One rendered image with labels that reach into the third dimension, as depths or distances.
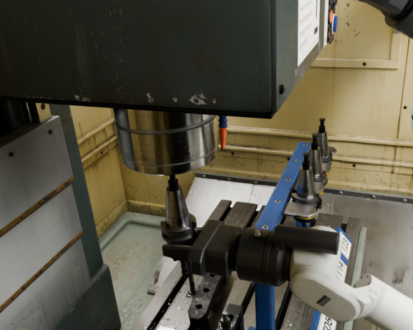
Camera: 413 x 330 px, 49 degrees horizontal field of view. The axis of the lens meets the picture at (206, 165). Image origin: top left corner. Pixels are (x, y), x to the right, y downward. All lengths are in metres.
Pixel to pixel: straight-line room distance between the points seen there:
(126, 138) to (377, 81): 1.14
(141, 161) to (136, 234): 1.49
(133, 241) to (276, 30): 1.70
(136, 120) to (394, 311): 0.48
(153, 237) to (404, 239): 1.05
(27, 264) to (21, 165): 0.24
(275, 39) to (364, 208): 1.36
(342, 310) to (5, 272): 0.73
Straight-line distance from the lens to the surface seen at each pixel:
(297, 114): 1.74
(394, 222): 1.79
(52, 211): 1.20
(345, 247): 1.42
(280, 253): 0.73
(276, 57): 0.50
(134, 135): 0.66
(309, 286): 0.72
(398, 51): 1.62
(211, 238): 0.78
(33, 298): 1.23
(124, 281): 1.90
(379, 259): 1.70
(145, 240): 2.10
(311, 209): 1.05
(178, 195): 0.76
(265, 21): 0.49
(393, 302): 0.78
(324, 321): 1.17
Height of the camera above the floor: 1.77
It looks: 26 degrees down
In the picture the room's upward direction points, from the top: 5 degrees counter-clockwise
